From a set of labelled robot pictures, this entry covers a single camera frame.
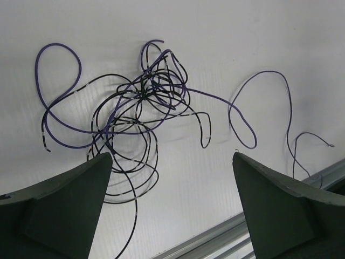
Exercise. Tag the aluminium mounting rail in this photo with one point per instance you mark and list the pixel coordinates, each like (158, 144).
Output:
(231, 239)

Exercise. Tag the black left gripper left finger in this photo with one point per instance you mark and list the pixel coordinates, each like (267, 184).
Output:
(56, 218)

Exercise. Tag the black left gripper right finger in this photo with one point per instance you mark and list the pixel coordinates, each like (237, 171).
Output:
(287, 218)

